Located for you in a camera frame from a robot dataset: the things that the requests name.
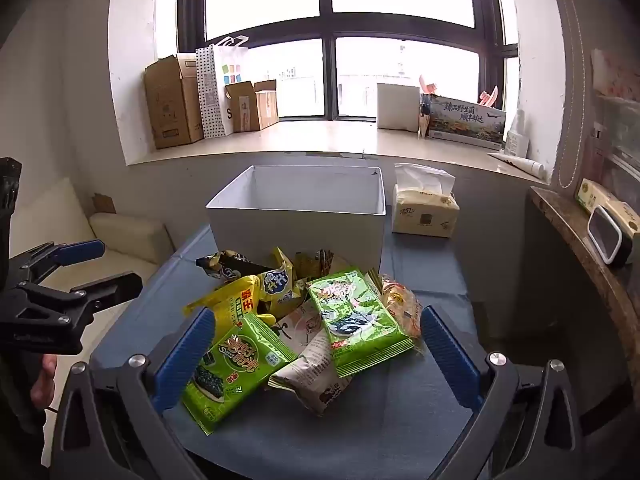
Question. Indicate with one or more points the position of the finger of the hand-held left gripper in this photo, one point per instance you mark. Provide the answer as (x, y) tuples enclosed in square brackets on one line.
[(80, 251), (115, 285)]

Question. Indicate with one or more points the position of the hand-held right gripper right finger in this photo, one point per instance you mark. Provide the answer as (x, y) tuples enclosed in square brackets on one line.
[(450, 360)]

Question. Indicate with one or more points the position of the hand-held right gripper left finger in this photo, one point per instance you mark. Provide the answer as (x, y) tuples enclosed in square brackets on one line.
[(182, 360)]

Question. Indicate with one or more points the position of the green seaweed packet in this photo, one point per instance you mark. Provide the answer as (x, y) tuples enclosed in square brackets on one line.
[(360, 320), (235, 370)]

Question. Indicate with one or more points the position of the white storage box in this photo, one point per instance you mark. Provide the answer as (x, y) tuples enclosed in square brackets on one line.
[(300, 235)]

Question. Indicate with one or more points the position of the person's left hand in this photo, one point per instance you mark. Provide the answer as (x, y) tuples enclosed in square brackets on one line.
[(42, 380)]

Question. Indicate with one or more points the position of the white sofa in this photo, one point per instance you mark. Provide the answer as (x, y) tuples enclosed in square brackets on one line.
[(130, 237)]

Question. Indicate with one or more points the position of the cardboard scrap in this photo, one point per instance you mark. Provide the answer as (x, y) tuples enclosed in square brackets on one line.
[(102, 203)]

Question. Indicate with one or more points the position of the clear orange bread packet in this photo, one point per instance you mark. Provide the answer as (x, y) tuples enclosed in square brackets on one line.
[(402, 310)]

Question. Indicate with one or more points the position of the black gold snack packet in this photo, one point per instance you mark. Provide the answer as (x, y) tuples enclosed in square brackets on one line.
[(235, 262)]

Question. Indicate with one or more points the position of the yellow blue snack packet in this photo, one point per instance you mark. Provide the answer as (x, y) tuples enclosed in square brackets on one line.
[(277, 282)]

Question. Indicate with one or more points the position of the blue tablecloth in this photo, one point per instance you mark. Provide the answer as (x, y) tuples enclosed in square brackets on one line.
[(350, 435)]

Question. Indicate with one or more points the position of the beige snack packet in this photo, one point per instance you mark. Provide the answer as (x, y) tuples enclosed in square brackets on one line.
[(310, 370)]

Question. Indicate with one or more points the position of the yellow tissue pack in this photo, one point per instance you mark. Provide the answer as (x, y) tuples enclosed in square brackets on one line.
[(425, 215)]

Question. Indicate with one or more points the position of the olive small snack packets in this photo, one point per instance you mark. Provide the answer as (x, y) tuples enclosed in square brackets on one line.
[(312, 262)]

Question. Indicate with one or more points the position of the large cardboard box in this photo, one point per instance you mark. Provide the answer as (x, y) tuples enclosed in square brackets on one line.
[(170, 105)]

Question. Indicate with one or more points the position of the brown stone shelf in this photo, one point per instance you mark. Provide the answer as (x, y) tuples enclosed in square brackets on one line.
[(575, 230)]

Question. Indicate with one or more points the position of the black white device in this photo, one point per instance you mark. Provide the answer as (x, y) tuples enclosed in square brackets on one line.
[(605, 235)]

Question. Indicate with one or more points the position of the white tube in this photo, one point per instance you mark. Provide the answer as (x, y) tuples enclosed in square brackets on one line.
[(520, 162)]

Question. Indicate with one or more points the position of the small open cardboard box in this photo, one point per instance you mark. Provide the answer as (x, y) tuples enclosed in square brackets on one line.
[(250, 110)]

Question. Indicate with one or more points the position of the green white carton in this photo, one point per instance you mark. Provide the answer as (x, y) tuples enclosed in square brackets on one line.
[(600, 197)]

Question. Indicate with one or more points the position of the white bottle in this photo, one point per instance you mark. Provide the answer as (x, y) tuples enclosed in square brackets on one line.
[(517, 137)]

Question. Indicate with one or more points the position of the landscape printed gift box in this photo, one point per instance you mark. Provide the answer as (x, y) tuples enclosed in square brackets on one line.
[(465, 120)]

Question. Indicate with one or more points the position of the white paper bag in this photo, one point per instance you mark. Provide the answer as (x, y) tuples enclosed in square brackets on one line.
[(232, 60)]

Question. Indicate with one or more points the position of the plain white box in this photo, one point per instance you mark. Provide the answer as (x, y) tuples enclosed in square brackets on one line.
[(397, 107)]

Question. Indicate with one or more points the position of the pink plastic piece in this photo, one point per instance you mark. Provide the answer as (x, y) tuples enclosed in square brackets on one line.
[(427, 85), (489, 96)]

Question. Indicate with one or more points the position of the grey stitched curtain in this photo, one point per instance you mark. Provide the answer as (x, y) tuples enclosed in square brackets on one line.
[(570, 85)]

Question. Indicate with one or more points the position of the pink white packet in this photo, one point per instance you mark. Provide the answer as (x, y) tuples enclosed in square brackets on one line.
[(615, 75)]

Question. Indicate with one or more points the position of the black framed window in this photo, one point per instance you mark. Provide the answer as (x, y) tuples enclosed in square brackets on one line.
[(325, 10)]

